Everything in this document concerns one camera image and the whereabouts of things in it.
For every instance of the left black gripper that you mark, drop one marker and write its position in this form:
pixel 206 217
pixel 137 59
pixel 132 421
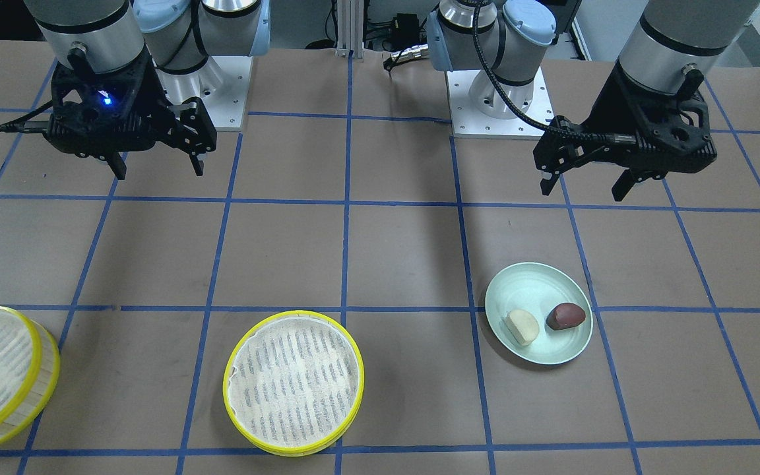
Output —
pixel 611 105

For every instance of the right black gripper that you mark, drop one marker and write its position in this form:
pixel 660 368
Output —
pixel 150 94

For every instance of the white steamed bun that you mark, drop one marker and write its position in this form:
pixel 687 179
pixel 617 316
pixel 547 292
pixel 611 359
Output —
pixel 523 326

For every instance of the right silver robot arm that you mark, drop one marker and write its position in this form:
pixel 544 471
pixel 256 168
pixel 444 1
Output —
pixel 180 35

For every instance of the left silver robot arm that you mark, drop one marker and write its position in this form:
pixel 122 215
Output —
pixel 507 43

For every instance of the centre yellow bamboo steamer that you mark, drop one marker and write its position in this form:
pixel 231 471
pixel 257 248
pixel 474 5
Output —
pixel 294 383

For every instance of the light green plate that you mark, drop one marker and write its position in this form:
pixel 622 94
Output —
pixel 537 289

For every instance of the dark red bun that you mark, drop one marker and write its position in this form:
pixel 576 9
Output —
pixel 565 316

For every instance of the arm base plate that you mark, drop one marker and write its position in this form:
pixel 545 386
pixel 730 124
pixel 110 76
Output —
pixel 222 84
pixel 478 112

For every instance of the aluminium frame post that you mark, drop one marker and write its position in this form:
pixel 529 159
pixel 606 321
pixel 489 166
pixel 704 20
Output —
pixel 349 25

